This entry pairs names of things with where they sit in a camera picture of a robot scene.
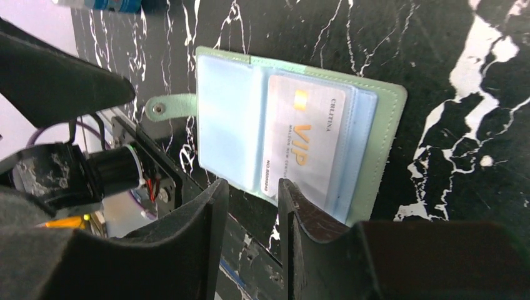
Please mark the grey-green card holder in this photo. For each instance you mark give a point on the grey-green card holder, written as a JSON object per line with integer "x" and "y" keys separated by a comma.
{"x": 260, "y": 120}

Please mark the round patterned tin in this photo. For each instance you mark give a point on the round patterned tin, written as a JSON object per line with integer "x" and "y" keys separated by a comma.
{"x": 119, "y": 6}

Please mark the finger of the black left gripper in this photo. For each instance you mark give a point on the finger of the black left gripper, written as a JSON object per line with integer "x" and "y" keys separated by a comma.
{"x": 49, "y": 86}

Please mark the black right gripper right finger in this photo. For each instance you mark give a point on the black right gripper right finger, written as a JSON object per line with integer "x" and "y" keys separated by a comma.
{"x": 324, "y": 259}

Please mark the grey VIP card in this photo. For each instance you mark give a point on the grey VIP card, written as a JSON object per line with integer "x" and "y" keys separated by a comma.
{"x": 302, "y": 125}

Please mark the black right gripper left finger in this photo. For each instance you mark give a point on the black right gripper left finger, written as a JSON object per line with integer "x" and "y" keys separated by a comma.
{"x": 175, "y": 257}

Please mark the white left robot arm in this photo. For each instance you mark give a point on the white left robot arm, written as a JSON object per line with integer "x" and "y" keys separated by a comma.
{"x": 59, "y": 178}

